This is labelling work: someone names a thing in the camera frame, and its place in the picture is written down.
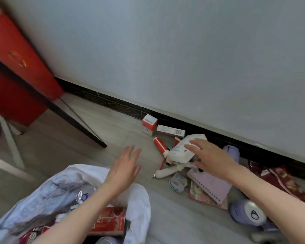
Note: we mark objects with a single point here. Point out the person's right hand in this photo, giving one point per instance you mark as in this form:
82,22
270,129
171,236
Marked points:
216,160

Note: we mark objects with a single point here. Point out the person's left hand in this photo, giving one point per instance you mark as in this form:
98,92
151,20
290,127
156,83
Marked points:
123,172

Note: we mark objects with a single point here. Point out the blue white can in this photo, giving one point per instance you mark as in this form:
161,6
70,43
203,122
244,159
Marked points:
231,152

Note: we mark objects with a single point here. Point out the small cream dark-tipped bottle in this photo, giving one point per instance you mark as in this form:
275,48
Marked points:
199,170

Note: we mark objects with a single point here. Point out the pink spiral notebook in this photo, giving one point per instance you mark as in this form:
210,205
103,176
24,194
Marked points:
213,188

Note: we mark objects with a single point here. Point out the long white box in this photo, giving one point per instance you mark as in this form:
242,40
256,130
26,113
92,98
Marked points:
180,152

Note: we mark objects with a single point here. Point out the thin red stick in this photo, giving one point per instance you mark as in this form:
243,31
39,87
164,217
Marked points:
162,163

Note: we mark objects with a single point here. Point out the red pink packet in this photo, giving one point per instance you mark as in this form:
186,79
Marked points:
200,198

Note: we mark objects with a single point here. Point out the white pointed tip tube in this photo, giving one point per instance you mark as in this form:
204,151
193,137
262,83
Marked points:
165,172

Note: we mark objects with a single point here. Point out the small red squeeze tube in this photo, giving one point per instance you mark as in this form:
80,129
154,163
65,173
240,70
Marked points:
176,142

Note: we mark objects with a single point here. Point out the blue cartoon small tin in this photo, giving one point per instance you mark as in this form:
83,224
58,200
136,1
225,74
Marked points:
178,182

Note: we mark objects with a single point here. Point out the lavender drink can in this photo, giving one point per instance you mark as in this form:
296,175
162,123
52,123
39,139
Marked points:
85,194
246,213

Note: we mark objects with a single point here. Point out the red tube white cap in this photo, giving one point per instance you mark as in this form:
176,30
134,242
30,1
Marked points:
160,146

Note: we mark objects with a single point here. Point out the white green barcode box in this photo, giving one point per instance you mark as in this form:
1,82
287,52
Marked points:
170,130

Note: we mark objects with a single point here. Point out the red white small carton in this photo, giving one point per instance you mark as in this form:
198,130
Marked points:
149,124

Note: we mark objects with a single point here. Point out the red snack bag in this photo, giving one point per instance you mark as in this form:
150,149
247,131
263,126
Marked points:
284,180
33,236

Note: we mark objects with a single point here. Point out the white printed plastic bag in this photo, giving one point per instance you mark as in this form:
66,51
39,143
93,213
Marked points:
40,193

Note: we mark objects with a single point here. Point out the person's right forearm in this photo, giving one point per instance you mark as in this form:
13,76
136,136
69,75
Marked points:
282,200

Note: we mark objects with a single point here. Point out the person's left forearm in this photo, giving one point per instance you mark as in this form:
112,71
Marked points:
78,221

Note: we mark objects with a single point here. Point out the black leaning board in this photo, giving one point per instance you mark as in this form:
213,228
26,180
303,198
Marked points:
53,109

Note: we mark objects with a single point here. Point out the white metal folding stand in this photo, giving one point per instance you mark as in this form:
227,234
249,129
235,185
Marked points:
12,147

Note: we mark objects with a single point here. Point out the red cardboard box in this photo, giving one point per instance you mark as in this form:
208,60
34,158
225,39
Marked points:
15,73

